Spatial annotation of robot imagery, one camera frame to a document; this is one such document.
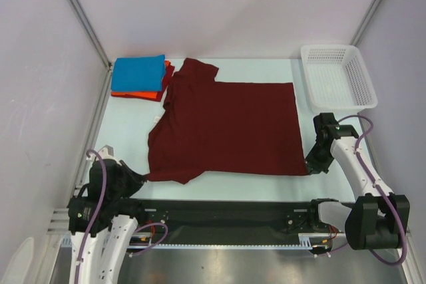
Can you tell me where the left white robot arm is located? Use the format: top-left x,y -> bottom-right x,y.
67,159 -> 146,283

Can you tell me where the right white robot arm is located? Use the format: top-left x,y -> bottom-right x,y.
305,113 -> 410,250

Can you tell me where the white plastic basket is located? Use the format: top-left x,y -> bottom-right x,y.
300,45 -> 378,113

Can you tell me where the folded orange t shirt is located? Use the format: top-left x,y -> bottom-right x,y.
110,60 -> 171,101

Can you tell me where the folded blue t shirt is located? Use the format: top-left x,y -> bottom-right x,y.
111,55 -> 166,92

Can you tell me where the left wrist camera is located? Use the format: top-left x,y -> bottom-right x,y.
86,145 -> 116,162

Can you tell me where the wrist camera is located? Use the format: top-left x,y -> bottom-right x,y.
86,145 -> 116,162
313,112 -> 339,132

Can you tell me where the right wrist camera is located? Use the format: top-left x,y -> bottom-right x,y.
313,112 -> 339,132

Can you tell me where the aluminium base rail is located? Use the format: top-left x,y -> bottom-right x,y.
47,208 -> 69,235

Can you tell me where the white slotted cable duct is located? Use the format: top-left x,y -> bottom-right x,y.
61,233 -> 333,250

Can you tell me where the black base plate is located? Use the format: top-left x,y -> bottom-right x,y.
142,200 -> 343,245

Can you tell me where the left aluminium frame post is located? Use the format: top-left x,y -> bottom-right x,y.
49,0 -> 112,72

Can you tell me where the aluminium frame post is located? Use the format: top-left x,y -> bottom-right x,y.
49,0 -> 112,72
349,0 -> 384,46

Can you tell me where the right aluminium frame post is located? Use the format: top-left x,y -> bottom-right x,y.
349,0 -> 384,46

